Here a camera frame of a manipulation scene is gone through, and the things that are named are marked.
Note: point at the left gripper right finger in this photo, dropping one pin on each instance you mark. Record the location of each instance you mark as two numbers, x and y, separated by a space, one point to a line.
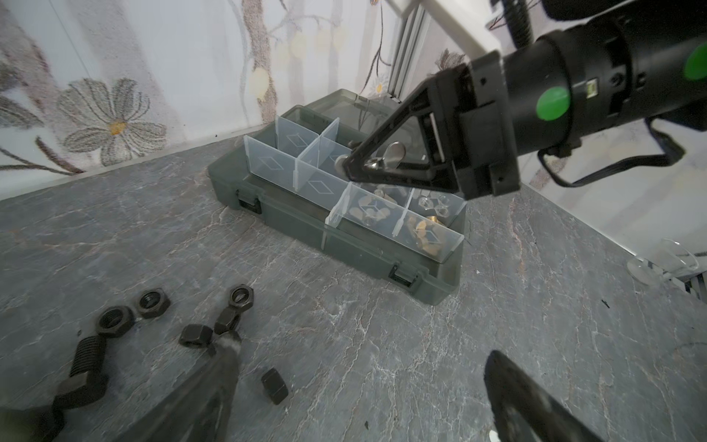
523 410

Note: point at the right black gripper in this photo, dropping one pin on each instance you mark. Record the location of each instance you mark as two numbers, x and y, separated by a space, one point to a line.
453 134

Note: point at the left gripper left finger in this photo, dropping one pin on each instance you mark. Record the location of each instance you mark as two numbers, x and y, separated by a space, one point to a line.
200 408

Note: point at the brass wing nut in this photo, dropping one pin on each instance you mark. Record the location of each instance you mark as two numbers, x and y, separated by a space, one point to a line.
372 208
429 234

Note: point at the silver hex nut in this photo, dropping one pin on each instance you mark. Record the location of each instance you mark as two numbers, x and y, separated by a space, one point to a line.
436 204

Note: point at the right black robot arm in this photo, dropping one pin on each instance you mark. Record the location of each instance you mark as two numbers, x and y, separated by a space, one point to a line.
619 63

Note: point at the silver wing nut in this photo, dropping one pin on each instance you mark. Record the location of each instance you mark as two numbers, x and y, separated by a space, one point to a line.
389 157

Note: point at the black hex nut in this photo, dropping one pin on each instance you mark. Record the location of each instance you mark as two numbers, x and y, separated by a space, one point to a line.
196 336
241 298
115 322
152 303
227 320

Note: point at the black hex bolt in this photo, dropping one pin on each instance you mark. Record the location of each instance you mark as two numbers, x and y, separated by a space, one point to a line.
274 386
86 383

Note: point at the grey compartment organizer box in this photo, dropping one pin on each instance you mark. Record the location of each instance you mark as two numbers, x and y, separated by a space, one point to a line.
285 174

